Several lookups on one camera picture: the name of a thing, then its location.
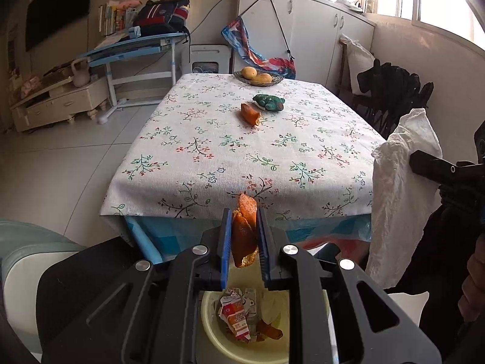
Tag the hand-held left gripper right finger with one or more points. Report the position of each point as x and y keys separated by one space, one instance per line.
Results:
x=263 y=250

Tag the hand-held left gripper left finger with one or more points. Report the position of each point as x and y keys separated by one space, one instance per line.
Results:
x=226 y=246

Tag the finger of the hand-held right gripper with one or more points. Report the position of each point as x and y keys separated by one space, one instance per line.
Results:
x=435 y=167

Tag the long orange sweet potato piece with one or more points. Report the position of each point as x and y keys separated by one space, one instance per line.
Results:
x=244 y=235

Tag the white cloth rag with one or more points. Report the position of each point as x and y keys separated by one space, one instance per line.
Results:
x=398 y=216

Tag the orange snack bag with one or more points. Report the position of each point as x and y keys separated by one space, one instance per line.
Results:
x=238 y=326

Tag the yellow plastic basin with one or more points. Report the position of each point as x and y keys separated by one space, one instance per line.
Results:
x=227 y=345

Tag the person's right hand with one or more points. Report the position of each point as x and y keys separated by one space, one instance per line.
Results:
x=473 y=288

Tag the blue table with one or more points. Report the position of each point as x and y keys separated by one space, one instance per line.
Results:
x=170 y=235

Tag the black folding chairs with jacket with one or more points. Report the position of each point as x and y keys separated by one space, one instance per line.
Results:
x=394 y=87

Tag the floral tablecloth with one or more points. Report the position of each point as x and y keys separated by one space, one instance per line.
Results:
x=227 y=148

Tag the oblong yellow fruit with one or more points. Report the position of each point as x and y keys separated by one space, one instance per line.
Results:
x=262 y=79

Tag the woven fruit plate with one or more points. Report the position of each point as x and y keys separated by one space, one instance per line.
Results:
x=278 y=79

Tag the round yellow fruit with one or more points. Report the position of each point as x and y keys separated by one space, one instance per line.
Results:
x=249 y=72

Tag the white cabinet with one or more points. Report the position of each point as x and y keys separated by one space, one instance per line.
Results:
x=318 y=34

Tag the white box appliance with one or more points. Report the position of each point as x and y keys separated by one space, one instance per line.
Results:
x=207 y=55

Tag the colourful printed bag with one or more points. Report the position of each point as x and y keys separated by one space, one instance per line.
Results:
x=257 y=55

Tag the teal white armchair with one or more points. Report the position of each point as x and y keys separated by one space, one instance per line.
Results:
x=26 y=261

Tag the cream television cabinet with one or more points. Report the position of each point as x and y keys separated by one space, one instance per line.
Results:
x=57 y=106

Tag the pink kettlebell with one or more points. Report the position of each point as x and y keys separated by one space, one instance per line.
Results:
x=80 y=76

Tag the blue study desk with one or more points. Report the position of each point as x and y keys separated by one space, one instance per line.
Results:
x=125 y=45

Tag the small light blue box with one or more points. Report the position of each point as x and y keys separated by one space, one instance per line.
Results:
x=133 y=32

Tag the white papers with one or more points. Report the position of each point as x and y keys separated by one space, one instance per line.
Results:
x=111 y=40

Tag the dark striped backpack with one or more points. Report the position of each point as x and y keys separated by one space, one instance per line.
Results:
x=163 y=15

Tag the row of books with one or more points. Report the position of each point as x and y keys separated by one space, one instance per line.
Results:
x=111 y=19

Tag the pink plush toy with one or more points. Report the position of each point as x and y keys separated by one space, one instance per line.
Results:
x=129 y=4

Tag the black wall television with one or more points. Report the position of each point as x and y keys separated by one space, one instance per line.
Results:
x=57 y=7

